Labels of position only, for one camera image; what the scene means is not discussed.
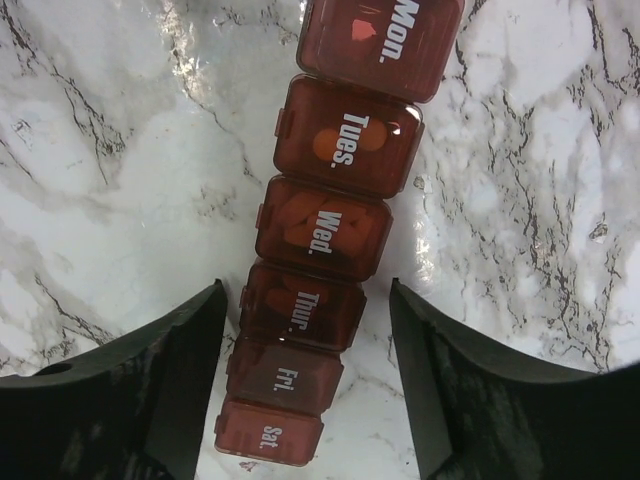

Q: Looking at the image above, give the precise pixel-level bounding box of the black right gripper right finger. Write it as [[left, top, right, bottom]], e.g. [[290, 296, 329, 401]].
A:
[[389, 281, 639, 479]]

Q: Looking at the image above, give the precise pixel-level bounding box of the red weekly pill organizer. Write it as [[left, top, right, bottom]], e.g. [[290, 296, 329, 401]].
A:
[[214, 1, 464, 467]]

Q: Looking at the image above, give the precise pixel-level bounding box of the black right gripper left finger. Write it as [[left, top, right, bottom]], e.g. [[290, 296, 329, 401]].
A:
[[1, 281, 228, 479]]

